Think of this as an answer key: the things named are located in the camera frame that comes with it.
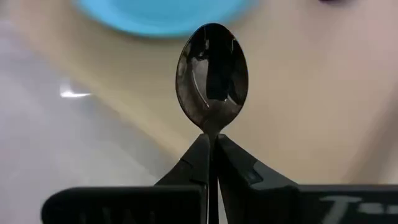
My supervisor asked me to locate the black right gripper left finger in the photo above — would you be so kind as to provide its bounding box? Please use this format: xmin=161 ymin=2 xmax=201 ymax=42
xmin=41 ymin=133 xmax=211 ymax=224

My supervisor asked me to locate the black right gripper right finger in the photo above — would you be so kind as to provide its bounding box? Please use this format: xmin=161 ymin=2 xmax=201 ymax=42
xmin=216 ymin=133 xmax=398 ymax=224

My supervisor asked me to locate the metal spoon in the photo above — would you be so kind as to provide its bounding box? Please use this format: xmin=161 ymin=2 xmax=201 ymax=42
xmin=175 ymin=22 xmax=249 ymax=224

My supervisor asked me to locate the blue plate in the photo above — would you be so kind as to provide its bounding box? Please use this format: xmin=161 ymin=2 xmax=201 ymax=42
xmin=73 ymin=0 xmax=253 ymax=39

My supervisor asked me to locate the beige plastic tray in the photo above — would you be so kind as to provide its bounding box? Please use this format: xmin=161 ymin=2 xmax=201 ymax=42
xmin=9 ymin=0 xmax=398 ymax=187

